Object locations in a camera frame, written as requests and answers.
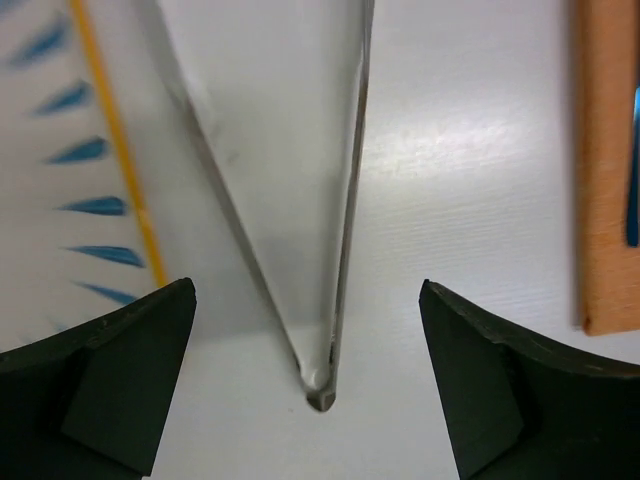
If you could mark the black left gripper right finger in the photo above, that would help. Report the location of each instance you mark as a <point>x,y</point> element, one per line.
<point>519,405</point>

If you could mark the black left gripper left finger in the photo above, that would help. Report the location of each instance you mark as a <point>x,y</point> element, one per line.
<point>92,401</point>

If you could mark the blue patterned yellow-rimmed tray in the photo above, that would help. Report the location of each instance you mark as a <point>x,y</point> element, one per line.
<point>77,240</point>

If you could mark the orange cloth placemat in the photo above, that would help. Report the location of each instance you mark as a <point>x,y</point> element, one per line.
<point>606,115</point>

